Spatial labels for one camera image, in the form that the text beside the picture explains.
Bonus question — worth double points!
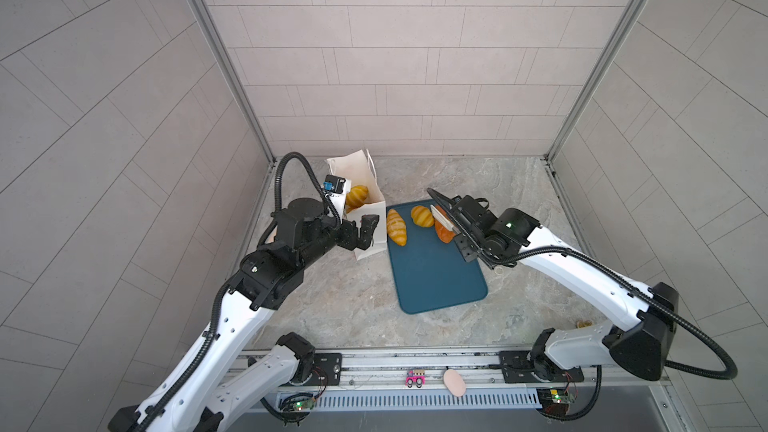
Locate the steel tongs cream tips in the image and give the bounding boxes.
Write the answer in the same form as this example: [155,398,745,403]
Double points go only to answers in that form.
[430,204,459,233]

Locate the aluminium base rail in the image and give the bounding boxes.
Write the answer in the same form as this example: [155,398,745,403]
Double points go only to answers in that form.
[265,346,672,416]

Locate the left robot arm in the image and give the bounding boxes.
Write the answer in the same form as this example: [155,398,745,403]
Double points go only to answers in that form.
[108,152,380,431]

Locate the teal plastic tray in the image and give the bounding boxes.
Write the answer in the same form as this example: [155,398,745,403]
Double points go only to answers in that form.
[387,199,488,315]

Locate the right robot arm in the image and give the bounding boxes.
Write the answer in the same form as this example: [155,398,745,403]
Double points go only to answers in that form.
[428,189,738,381]

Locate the green circuit board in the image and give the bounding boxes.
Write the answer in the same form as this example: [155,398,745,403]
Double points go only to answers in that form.
[536,388,577,417]
[279,393,317,414]

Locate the pink toy truck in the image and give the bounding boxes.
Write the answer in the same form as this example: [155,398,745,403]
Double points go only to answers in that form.
[405,369,426,388]

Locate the left green circuit board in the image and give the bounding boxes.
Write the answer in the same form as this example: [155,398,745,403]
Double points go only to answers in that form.
[279,393,317,414]

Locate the right green circuit board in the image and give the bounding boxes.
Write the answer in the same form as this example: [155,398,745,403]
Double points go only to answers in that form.
[536,388,577,417]

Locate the orange triangular bread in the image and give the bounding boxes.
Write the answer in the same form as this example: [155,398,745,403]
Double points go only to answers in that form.
[434,222,456,244]

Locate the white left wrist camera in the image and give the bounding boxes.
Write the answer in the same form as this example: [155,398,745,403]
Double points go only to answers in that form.
[323,174,351,217]

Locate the floral paper bag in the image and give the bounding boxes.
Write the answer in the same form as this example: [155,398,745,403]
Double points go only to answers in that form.
[326,149,387,261]

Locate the yellow croissant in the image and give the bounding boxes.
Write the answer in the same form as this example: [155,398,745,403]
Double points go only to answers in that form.
[386,208,407,246]

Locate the pink oval toy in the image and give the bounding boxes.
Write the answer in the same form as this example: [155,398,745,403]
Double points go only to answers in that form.
[443,369,467,397]

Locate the small yellow striped bun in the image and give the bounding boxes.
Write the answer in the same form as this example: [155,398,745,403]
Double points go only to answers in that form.
[410,205,435,228]

